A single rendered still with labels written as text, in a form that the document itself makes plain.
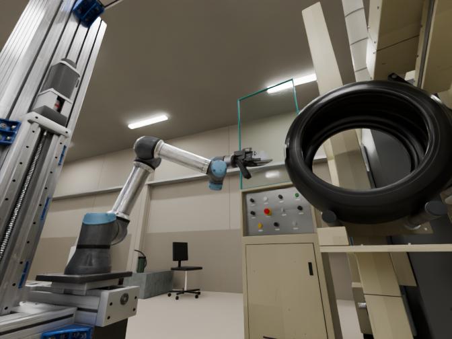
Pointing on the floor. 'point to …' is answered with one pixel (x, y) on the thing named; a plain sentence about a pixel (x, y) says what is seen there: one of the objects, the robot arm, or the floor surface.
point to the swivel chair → (181, 253)
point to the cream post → (389, 281)
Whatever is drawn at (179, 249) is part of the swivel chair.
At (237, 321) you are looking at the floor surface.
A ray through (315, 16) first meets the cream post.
